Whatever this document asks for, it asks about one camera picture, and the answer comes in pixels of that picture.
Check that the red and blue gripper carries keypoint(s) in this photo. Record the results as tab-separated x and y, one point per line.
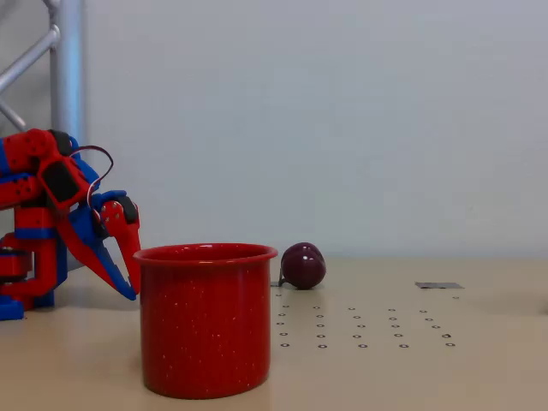
112	215

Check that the dark purple plum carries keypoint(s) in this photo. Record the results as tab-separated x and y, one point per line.
304	267

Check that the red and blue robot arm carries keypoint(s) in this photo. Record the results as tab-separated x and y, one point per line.
25	188

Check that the red speckled enamel mug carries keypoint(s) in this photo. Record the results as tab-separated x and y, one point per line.
205	325

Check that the small grey metal clip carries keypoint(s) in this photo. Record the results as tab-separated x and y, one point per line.
280	282

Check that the small grey metal plate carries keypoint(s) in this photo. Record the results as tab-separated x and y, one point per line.
438	285

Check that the silver metal tube frame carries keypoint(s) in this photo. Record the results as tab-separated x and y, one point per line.
68	64

